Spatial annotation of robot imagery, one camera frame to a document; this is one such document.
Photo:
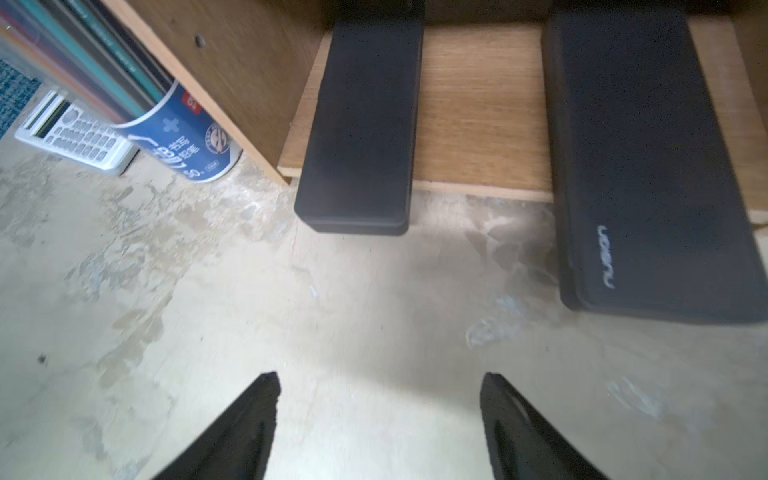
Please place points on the white calculator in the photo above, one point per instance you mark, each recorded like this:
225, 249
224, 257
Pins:
60, 128

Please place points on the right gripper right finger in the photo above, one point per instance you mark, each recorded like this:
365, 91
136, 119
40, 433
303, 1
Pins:
523, 444

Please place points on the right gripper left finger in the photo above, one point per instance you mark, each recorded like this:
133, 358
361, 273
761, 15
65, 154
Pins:
237, 445

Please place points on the black pencil case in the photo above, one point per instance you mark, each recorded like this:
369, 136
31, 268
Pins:
650, 221
358, 168

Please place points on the wooden three-tier shelf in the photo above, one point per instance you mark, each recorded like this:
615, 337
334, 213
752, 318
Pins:
256, 67

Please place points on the blue-lid pencil canister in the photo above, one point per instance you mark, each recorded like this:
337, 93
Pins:
96, 63

